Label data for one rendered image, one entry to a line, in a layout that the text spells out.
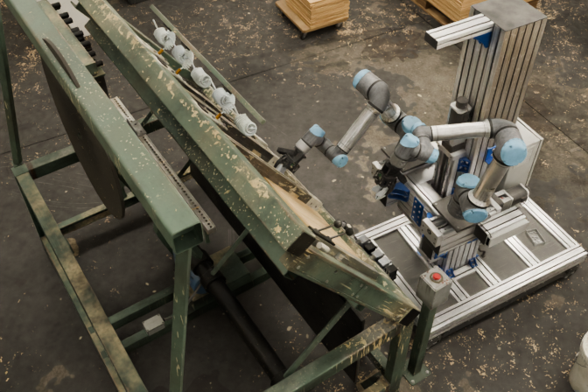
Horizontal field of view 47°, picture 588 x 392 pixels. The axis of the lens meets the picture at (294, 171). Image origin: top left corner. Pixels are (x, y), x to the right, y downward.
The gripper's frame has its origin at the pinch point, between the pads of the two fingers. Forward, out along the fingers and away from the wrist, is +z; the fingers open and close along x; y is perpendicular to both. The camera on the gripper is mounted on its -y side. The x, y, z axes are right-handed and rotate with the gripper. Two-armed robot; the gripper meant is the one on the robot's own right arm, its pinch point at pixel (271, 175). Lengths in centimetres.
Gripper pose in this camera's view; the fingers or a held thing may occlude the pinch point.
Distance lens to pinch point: 353.6
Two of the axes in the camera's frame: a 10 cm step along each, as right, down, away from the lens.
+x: 4.9, 3.5, 8.0
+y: 5.4, 6.0, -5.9
